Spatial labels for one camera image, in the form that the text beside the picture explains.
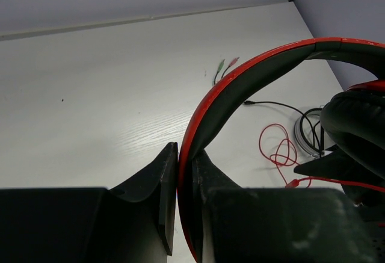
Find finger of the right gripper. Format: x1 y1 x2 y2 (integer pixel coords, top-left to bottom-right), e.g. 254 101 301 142
294 149 384 188

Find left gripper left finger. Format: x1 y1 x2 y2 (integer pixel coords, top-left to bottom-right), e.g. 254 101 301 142
1 143 178 262

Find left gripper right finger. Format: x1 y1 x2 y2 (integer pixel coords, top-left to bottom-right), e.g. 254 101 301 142
191 152 378 262

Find red black headphones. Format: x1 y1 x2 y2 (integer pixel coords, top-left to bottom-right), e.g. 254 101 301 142
177 37 384 262

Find white black headphones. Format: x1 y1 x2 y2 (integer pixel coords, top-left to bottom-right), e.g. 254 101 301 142
294 108 324 158

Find black splitter audio cable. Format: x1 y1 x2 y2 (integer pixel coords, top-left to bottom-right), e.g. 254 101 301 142
212 57 304 116

